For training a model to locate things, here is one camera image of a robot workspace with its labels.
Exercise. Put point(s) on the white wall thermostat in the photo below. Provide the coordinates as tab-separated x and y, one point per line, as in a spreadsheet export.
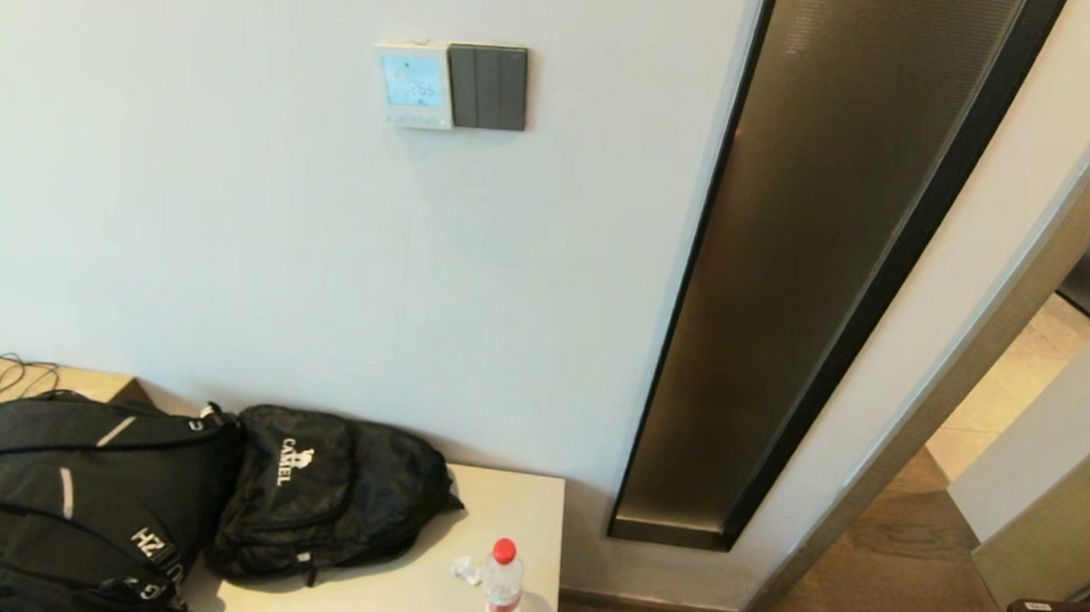
414	80

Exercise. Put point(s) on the beige cabinet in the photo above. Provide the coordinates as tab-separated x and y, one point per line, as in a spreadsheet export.
497	509

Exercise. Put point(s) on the crumpled clear plastic wrapper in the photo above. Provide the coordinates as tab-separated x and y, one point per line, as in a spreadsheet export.
467	571

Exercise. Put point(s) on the clear water bottle red cap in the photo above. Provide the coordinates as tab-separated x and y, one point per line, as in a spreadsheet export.
502	588

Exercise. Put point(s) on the black Camel backpack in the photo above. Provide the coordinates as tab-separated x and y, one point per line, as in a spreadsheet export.
311	490

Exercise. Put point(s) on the brown skirting board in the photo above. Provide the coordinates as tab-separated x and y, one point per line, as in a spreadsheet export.
651	605

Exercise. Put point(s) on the light wooden desk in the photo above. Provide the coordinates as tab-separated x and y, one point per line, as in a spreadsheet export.
84	383

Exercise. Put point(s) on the black backpack with HZ print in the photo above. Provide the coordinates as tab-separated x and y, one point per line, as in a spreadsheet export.
49	504

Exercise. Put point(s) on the light wooden cabinet side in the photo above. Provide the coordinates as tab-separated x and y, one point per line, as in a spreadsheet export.
1055	538

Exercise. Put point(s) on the grey wall light switch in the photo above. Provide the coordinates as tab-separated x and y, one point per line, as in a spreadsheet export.
487	87

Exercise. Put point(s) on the taupe door frame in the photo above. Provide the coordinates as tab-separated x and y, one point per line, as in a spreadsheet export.
971	366

